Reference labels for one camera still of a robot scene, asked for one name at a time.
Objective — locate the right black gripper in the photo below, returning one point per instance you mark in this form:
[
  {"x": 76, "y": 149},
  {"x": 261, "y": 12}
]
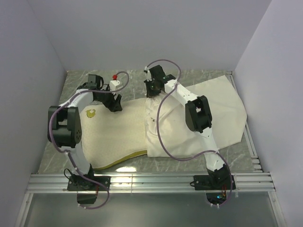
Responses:
[{"x": 149, "y": 94}]

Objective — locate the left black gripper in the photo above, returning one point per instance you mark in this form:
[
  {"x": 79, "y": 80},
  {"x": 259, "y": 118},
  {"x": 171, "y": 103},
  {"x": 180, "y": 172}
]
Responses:
[{"x": 113, "y": 105}]

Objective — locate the cream quilted pillow yellow edge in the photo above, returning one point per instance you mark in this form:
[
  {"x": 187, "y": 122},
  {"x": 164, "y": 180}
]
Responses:
[{"x": 109, "y": 138}]

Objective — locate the cream satin pillowcase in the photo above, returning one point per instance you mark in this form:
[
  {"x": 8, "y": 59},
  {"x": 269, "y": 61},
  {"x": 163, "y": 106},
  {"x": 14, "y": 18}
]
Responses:
[{"x": 216, "y": 112}]

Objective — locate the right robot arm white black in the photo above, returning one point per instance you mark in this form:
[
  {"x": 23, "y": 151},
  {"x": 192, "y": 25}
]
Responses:
[{"x": 198, "y": 119}]

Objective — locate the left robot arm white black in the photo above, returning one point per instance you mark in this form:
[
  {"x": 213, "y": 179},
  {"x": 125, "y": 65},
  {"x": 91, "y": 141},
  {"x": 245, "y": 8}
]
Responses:
[{"x": 64, "y": 124}]

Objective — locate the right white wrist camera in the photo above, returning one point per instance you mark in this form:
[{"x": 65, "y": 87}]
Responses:
[{"x": 147, "y": 74}]

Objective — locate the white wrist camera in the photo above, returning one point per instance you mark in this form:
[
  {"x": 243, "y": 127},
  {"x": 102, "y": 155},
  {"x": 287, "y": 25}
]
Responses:
[
  {"x": 115, "y": 84},
  {"x": 147, "y": 74}
]

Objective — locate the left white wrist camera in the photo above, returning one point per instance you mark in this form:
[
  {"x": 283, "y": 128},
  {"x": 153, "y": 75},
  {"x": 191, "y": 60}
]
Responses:
[{"x": 115, "y": 84}]

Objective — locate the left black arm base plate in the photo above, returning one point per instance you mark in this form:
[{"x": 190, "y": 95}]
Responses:
[{"x": 77, "y": 183}]

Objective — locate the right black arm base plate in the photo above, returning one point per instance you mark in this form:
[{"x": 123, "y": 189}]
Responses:
[{"x": 201, "y": 183}]

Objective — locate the aluminium right side rail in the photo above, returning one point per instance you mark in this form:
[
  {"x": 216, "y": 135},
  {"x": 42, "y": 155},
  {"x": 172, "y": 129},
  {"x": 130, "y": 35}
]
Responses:
[{"x": 253, "y": 154}]

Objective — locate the aluminium front mounting rail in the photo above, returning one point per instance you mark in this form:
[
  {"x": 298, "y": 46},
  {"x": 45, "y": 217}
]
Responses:
[{"x": 151, "y": 183}]

